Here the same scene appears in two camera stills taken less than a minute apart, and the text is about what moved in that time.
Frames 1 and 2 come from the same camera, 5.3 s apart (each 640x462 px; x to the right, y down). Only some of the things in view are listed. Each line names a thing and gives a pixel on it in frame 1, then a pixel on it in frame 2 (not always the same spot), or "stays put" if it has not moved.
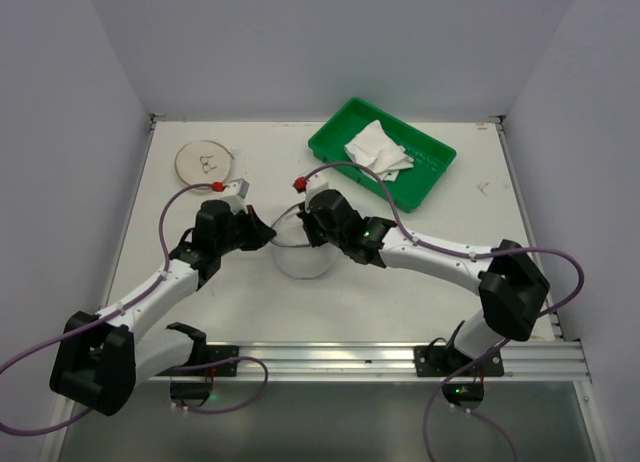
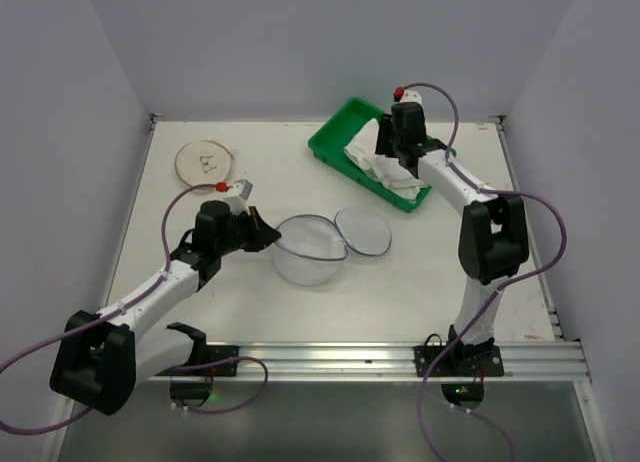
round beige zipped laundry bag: [203, 162] stays put
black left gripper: [554, 362] stays put
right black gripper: [310, 224] -> [390, 142]
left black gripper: [259, 232] stays put
